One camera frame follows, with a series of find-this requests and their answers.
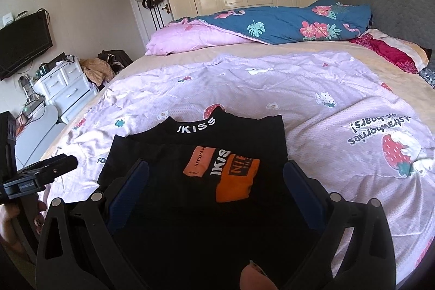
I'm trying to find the white round table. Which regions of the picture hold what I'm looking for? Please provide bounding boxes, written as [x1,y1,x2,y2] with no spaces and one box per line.
[15,105,65,168]

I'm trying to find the tangled cables and bottles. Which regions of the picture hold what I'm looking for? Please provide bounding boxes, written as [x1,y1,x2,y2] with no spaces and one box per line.
[17,74,46,117]

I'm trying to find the person's left hand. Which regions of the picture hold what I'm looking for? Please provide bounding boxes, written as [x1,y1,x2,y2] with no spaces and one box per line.
[0,200,48,253]

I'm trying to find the red floral pillow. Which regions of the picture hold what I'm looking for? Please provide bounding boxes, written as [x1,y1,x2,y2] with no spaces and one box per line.
[350,28,434,75]

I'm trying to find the pink pillow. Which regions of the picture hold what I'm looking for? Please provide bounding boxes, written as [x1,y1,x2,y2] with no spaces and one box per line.
[145,18,262,56]

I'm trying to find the black flat television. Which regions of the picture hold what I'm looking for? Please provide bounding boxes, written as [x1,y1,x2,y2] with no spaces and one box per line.
[0,12,54,80]

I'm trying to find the black long-sleeve shirt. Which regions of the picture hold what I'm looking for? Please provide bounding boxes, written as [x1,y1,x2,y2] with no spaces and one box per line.
[97,108,323,290]

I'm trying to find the white room door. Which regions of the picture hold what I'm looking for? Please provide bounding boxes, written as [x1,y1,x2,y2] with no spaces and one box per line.
[124,0,177,46]

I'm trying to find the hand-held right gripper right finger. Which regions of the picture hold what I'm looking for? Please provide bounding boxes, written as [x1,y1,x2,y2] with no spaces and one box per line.
[282,160,397,290]

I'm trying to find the person's right hand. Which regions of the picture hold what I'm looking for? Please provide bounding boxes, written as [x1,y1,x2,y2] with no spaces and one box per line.
[240,261,277,290]

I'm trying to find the blue floral quilt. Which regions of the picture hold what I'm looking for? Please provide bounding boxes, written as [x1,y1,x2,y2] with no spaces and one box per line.
[195,0,372,46]

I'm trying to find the white drawer cabinet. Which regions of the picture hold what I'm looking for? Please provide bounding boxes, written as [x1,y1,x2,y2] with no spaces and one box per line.
[32,57,99,124]

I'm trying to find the pink strawberry printed blanket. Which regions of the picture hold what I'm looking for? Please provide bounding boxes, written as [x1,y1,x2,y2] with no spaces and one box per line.
[37,50,435,280]

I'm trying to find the beige clothes pile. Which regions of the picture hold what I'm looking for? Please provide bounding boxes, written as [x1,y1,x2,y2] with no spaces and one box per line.
[80,57,116,90]

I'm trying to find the blue patterned pillow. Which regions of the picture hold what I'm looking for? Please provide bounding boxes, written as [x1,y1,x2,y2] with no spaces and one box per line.
[420,67,435,88]

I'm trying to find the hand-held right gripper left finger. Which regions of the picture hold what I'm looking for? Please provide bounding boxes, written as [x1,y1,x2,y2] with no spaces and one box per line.
[36,159,149,290]

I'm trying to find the black bag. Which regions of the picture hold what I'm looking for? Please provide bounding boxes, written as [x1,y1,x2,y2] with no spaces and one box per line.
[98,49,133,73]

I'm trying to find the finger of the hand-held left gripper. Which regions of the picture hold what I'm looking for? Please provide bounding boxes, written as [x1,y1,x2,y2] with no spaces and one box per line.
[3,154,78,199]

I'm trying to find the grey padded headboard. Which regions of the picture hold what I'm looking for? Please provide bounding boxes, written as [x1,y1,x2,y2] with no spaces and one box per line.
[329,0,435,70]

